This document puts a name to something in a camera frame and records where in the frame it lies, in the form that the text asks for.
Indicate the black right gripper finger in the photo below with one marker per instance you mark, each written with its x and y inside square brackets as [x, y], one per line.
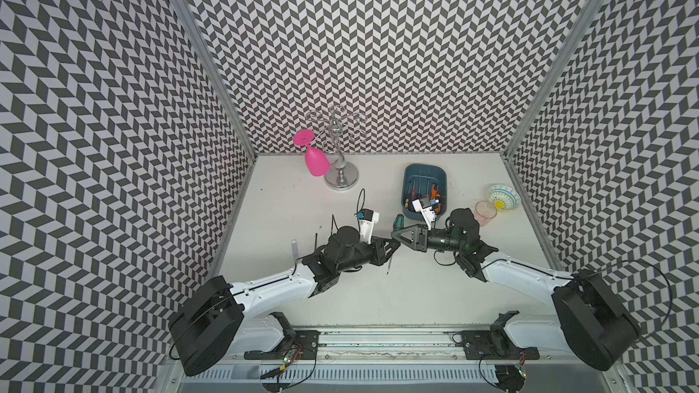
[407, 232]
[410, 243]

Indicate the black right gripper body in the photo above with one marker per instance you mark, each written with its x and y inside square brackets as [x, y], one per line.
[427, 239]

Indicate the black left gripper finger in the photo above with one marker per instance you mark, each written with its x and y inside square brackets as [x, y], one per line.
[390, 243]
[388, 253]

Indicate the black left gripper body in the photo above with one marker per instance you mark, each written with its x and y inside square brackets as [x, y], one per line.
[378, 254]

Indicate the black yellow grip screwdriver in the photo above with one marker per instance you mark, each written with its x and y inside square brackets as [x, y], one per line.
[407, 195]

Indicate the black orange collar screwdriver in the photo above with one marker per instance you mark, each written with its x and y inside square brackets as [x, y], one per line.
[435, 195]

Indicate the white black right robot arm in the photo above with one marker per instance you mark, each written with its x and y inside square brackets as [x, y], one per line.
[589, 320]

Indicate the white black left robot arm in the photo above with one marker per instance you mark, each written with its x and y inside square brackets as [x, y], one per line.
[219, 312]

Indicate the teal plastic storage box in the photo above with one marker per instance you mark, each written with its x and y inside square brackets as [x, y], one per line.
[423, 181]

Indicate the pink transparent plastic cup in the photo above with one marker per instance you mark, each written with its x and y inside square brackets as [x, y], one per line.
[484, 212]

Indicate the chrome glass holder stand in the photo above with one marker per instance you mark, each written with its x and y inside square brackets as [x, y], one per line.
[338, 125]

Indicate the patterned ceramic bowl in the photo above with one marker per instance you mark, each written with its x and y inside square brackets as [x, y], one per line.
[504, 197]

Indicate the pink plastic wine glass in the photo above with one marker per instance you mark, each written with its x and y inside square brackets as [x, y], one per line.
[316, 160]

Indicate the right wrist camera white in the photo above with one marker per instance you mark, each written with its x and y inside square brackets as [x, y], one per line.
[428, 209]

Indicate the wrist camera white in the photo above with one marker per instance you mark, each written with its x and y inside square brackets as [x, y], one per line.
[428, 209]
[367, 219]

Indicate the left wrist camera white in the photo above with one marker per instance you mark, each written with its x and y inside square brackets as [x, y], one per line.
[367, 219]

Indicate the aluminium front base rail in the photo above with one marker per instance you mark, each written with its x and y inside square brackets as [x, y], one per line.
[423, 359]

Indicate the aluminium right corner post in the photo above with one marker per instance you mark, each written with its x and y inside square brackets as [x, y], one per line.
[583, 22]

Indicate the aluminium corner post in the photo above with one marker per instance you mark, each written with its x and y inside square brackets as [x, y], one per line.
[193, 32]
[583, 22]

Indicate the aluminium left corner post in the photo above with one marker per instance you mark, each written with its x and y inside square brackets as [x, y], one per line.
[193, 32]

